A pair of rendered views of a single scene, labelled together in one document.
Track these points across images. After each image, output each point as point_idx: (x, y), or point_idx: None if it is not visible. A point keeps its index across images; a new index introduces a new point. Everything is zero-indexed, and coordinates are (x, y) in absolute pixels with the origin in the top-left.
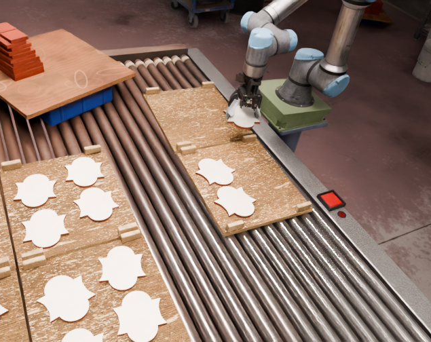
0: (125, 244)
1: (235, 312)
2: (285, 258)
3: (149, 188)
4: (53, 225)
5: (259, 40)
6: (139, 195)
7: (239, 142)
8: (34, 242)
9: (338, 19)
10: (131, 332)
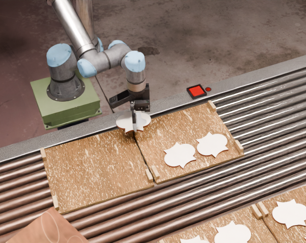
0: (268, 214)
1: (302, 154)
2: (253, 126)
3: (200, 204)
4: None
5: (143, 61)
6: (210, 210)
7: (137, 137)
8: None
9: (81, 10)
10: None
